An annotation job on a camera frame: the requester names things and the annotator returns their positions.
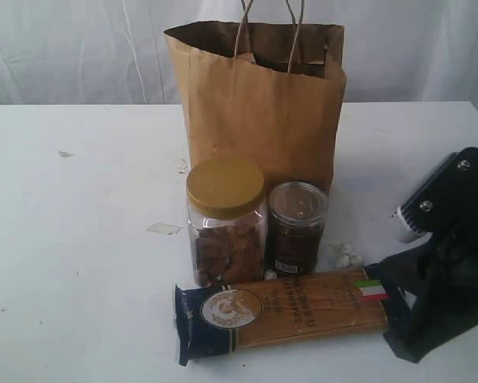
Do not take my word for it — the clear jar with gold lid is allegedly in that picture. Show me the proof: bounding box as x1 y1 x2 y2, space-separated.
186 155 267 287

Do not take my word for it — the clear tape scrap on table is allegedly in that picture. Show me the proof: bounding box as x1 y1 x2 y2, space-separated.
146 223 182 235

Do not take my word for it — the brown paper shopping bag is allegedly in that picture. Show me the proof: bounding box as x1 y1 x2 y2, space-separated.
164 11 346 191

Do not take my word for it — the white backdrop curtain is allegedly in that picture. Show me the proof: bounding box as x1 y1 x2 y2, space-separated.
0 1 478 109

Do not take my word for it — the brown paper pouch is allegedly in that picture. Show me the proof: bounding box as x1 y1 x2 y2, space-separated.
237 53 325 78

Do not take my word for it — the spaghetti packet with Italian flag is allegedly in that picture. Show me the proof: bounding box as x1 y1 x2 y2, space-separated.
175 264 410 365

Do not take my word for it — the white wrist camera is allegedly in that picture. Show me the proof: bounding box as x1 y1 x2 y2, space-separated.
389 152 458 243

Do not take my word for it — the dark tea jar clear lid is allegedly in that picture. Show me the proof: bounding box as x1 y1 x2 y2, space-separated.
266 181 328 275

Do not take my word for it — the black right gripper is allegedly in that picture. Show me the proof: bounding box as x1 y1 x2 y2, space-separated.
380 147 478 364

